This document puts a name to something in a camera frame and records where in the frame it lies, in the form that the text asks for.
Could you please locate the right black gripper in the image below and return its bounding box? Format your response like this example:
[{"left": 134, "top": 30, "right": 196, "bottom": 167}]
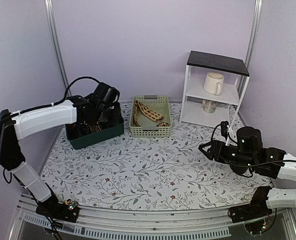
[{"left": 199, "top": 139, "right": 256, "bottom": 169}]

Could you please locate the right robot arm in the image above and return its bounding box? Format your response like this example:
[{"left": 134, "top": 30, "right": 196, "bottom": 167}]
[{"left": 198, "top": 126, "right": 296, "bottom": 218}]

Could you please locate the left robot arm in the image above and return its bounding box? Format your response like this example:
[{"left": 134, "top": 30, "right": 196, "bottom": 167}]
[{"left": 0, "top": 81, "right": 120, "bottom": 217}]

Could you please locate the patterned glass cup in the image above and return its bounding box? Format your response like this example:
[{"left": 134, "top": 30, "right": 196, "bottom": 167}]
[{"left": 202, "top": 99, "right": 217, "bottom": 114}]

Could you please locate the white shelf with black top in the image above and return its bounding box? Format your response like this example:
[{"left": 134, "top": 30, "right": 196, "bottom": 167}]
[{"left": 179, "top": 50, "right": 250, "bottom": 128}]

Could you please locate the cream ceramic mug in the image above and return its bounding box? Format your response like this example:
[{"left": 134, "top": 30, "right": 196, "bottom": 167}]
[{"left": 203, "top": 72, "right": 224, "bottom": 96}]

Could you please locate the beige plastic slotted basket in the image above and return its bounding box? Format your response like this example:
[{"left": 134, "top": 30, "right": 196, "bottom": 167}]
[{"left": 129, "top": 95, "right": 172, "bottom": 138}]

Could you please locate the tan black patterned tie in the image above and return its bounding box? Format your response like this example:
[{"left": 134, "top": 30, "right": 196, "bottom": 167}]
[{"left": 133, "top": 100, "right": 170, "bottom": 127}]

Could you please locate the floral white table mat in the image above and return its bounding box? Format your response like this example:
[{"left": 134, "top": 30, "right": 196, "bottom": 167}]
[{"left": 41, "top": 103, "right": 271, "bottom": 211}]

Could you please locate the tan patterned rolled tie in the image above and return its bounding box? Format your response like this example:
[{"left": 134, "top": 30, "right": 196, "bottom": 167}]
[{"left": 89, "top": 124, "right": 102, "bottom": 133}]

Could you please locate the dark green divided organizer box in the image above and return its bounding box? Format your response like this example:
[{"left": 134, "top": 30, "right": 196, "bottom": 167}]
[{"left": 65, "top": 101, "right": 125, "bottom": 150}]

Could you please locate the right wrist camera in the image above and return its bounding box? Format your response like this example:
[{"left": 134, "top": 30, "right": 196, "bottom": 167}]
[{"left": 220, "top": 121, "right": 234, "bottom": 146}]

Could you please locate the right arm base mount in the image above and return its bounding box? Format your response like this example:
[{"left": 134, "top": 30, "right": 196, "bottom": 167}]
[{"left": 227, "top": 200, "right": 272, "bottom": 223}]

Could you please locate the aluminium front rail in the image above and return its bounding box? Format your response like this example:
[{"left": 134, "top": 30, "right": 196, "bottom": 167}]
[{"left": 9, "top": 194, "right": 296, "bottom": 240}]

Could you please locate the right aluminium frame post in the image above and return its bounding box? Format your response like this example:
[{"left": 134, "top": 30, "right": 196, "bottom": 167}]
[{"left": 245, "top": 0, "right": 262, "bottom": 69}]

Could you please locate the aluminium frame post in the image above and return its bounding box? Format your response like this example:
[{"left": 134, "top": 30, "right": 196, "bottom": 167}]
[
  {"left": 44, "top": 0, "right": 69, "bottom": 90},
  {"left": 245, "top": 0, "right": 262, "bottom": 69}
]

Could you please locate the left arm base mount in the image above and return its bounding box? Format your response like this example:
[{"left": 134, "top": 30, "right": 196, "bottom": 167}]
[{"left": 36, "top": 197, "right": 80, "bottom": 223}]

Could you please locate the left aluminium frame post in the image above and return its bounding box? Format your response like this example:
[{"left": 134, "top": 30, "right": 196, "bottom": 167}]
[{"left": 44, "top": 0, "right": 69, "bottom": 90}]

